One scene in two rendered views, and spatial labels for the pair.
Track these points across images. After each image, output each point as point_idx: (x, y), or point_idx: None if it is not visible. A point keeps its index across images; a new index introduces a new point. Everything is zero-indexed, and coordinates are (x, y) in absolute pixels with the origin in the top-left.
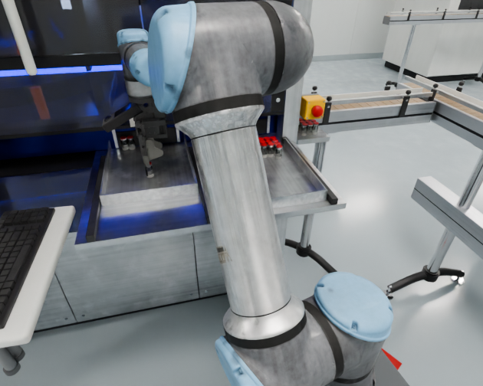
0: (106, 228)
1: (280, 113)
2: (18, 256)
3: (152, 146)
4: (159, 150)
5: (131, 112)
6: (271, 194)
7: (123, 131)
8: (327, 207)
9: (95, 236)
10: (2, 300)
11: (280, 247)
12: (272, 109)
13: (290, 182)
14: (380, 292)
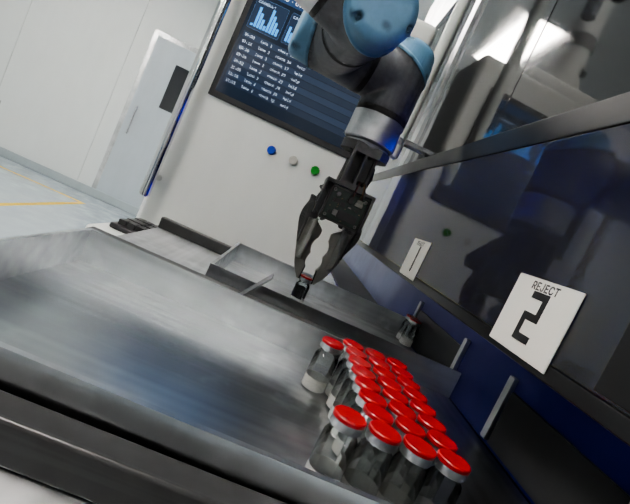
0: (176, 238)
1: None
2: None
3: (309, 231)
4: (305, 240)
5: (341, 169)
6: (72, 308)
7: (425, 312)
8: None
9: (164, 225)
10: (138, 226)
11: None
12: (607, 378)
13: (84, 372)
14: None
